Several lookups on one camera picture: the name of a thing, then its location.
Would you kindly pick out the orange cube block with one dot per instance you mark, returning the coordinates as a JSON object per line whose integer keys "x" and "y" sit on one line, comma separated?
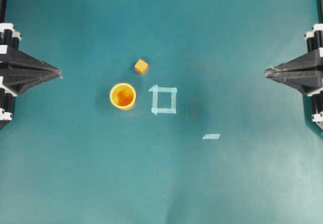
{"x": 141, "y": 66}

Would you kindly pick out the light blue tape strip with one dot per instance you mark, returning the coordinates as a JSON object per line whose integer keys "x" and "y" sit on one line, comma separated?
{"x": 211, "y": 136}

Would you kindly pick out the light blue tape square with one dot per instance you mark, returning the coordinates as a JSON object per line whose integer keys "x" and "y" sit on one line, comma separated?
{"x": 164, "y": 100}

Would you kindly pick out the yellow orange cup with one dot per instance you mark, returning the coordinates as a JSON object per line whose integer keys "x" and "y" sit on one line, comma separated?
{"x": 123, "y": 96}

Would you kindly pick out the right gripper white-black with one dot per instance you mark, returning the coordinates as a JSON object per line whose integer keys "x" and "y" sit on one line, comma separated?
{"x": 298, "y": 75}

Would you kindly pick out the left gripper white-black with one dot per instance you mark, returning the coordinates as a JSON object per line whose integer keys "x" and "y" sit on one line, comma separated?
{"x": 12, "y": 58}

